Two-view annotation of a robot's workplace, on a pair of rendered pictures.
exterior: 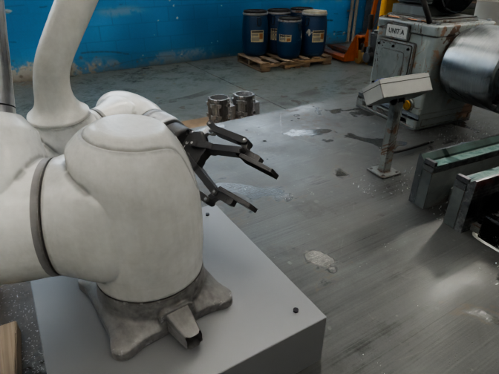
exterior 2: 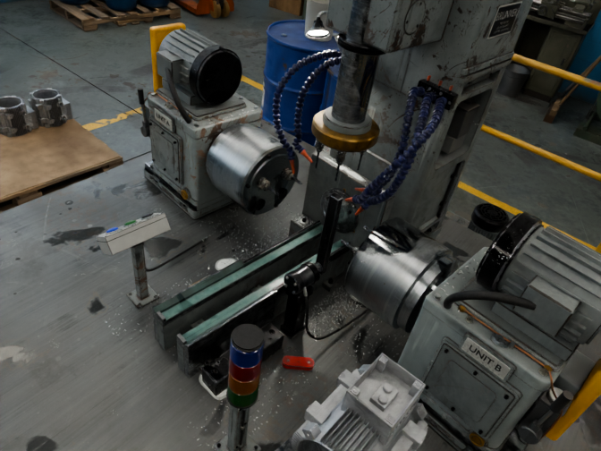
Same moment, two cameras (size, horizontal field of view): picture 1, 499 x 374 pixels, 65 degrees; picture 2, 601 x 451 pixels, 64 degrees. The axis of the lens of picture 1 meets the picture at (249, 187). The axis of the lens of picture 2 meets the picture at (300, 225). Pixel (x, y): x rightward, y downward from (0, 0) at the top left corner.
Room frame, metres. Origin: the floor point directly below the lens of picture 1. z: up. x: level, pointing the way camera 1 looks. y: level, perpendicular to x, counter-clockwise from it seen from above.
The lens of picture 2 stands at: (0.02, -0.39, 1.91)
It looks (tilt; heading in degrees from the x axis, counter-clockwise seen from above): 39 degrees down; 335
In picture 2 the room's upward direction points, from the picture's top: 9 degrees clockwise
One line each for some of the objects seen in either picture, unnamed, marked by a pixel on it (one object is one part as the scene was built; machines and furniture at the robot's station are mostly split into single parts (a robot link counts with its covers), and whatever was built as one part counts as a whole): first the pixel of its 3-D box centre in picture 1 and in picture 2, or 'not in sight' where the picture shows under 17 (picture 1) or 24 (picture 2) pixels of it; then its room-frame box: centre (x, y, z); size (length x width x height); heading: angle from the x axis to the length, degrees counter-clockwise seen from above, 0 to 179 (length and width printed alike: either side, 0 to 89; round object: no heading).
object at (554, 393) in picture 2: not in sight; (543, 406); (0.32, -1.14, 1.07); 0.08 x 0.07 x 0.20; 116
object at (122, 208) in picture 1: (132, 200); not in sight; (0.45, 0.16, 1.06); 0.18 x 0.16 x 0.22; 100
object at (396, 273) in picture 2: not in sight; (409, 279); (0.73, -1.06, 1.04); 0.41 x 0.25 x 0.25; 26
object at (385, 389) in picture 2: not in sight; (382, 397); (0.40, -0.79, 1.11); 0.12 x 0.11 x 0.07; 120
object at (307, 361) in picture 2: not in sight; (298, 362); (0.70, -0.77, 0.81); 0.09 x 0.03 x 0.02; 70
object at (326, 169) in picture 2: not in sight; (348, 214); (1.09, -1.06, 0.97); 0.30 x 0.11 x 0.34; 26
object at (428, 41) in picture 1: (419, 66); (200, 143); (1.56, -0.66, 0.99); 0.35 x 0.31 x 0.37; 26
